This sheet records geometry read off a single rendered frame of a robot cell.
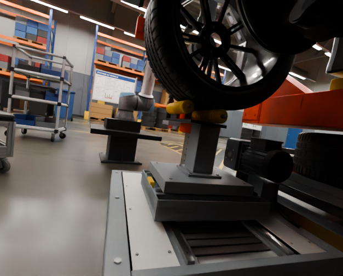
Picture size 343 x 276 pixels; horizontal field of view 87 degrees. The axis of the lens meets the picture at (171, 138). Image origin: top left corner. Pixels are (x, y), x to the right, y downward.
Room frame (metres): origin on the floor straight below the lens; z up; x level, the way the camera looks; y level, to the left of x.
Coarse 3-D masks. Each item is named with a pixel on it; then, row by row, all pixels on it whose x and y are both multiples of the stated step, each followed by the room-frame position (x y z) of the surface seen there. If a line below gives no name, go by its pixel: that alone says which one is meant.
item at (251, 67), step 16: (176, 0) 0.65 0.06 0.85; (224, 0) 0.95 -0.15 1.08; (176, 16) 0.65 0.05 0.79; (192, 16) 0.87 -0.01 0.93; (208, 16) 0.89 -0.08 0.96; (208, 32) 0.86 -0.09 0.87; (224, 32) 0.89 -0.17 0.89; (208, 48) 0.87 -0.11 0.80; (224, 48) 0.90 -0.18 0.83; (240, 48) 0.95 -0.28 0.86; (256, 48) 0.95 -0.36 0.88; (192, 64) 0.67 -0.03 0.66; (256, 64) 0.92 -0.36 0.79; (272, 64) 0.80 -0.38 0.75; (208, 80) 0.70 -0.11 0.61; (240, 80) 0.95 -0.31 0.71; (256, 80) 0.79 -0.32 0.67
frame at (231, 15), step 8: (184, 0) 0.92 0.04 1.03; (192, 0) 0.98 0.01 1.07; (208, 0) 0.97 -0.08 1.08; (216, 0) 0.97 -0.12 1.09; (232, 8) 1.00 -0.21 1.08; (232, 16) 1.01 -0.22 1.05; (232, 24) 1.05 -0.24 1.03; (240, 24) 1.02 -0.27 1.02; (240, 32) 1.03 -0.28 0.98; (240, 40) 1.07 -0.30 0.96; (240, 56) 1.08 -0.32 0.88; (240, 64) 1.05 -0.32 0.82; (232, 80) 1.04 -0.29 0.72
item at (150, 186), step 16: (144, 176) 0.85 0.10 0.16; (144, 192) 0.80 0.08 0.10; (160, 192) 0.67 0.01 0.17; (160, 208) 0.60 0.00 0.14; (176, 208) 0.61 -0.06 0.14; (192, 208) 0.63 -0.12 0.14; (208, 208) 0.65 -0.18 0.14; (224, 208) 0.67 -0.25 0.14; (240, 208) 0.70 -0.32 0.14; (256, 208) 0.72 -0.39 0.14
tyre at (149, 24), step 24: (168, 0) 0.63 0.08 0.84; (144, 24) 0.81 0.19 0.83; (168, 24) 0.64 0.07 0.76; (168, 48) 0.64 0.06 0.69; (168, 72) 0.68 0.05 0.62; (192, 72) 0.67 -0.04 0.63; (288, 72) 0.81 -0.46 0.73; (192, 96) 0.72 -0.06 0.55; (216, 96) 0.71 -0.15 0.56; (240, 96) 0.74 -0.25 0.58; (264, 96) 0.78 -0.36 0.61
